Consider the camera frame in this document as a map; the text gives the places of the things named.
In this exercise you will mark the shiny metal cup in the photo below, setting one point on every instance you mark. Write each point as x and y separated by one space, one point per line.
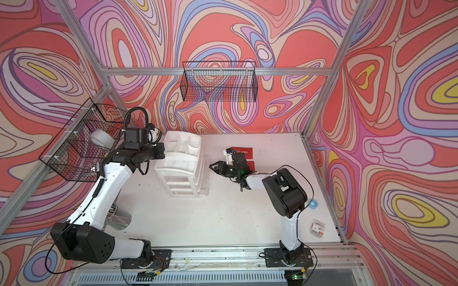
118 218

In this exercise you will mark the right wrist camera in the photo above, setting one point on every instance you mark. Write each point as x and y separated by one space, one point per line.
228 153

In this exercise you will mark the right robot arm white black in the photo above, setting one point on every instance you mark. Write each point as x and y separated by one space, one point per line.
286 195

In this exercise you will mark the white plastic drawer organizer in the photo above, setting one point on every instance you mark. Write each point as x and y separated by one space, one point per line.
182 171

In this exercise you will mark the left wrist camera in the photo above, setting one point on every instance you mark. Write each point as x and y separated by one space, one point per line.
136 138

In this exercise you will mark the aluminium front rail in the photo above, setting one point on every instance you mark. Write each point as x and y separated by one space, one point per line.
246 257

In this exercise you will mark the red postcard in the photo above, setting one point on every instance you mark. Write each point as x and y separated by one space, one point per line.
246 151
251 165

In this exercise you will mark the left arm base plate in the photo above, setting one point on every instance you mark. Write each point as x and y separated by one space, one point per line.
155 259

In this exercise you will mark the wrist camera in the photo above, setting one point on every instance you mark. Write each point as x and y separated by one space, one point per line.
228 153
136 138

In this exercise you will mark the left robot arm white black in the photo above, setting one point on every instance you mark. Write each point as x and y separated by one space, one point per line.
82 238

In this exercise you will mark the white tape roll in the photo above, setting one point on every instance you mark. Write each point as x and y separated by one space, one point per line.
102 139

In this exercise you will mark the black wire basket back wall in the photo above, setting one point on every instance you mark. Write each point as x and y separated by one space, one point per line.
219 81

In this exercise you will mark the black wire basket left wall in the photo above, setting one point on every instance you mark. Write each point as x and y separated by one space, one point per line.
71 154

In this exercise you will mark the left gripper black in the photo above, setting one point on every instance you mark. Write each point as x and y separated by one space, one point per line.
160 148

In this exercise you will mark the black wire basket wall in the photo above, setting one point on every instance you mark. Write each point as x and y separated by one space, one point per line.
71 154
219 81

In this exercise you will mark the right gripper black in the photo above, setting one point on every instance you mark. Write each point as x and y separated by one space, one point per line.
219 162

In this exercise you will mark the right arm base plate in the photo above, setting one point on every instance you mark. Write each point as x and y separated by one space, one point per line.
277 257

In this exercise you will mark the small red white packet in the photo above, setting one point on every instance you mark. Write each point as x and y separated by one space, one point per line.
317 228

